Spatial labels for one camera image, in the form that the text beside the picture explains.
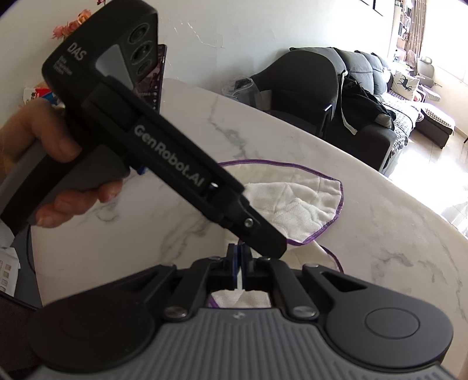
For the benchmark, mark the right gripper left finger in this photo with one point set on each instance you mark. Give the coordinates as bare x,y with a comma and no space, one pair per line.
194,285

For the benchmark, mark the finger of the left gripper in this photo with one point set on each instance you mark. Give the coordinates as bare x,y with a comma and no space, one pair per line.
241,219

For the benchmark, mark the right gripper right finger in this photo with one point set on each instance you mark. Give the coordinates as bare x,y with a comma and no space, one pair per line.
275,278

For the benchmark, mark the white towel purple trim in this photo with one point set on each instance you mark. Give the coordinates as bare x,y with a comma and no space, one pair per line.
299,202

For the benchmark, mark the person left hand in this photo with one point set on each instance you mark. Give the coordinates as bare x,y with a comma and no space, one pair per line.
39,121

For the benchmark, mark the phone on stand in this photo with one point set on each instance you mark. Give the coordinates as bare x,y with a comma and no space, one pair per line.
150,88

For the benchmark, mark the dark grey sofa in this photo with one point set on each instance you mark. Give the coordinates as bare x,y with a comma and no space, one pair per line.
376,146

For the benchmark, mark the black jacket on sofa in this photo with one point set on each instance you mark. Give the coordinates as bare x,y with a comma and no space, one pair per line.
359,108

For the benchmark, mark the deer print cushion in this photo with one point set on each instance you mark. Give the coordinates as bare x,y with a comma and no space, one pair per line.
405,85

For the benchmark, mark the dark ottoman checkered top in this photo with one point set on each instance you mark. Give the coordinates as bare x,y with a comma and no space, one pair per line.
436,125

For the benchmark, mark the grey office chair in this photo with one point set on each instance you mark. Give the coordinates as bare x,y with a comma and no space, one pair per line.
426,72

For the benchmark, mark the wall framed pictures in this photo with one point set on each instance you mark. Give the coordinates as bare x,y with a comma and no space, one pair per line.
379,6

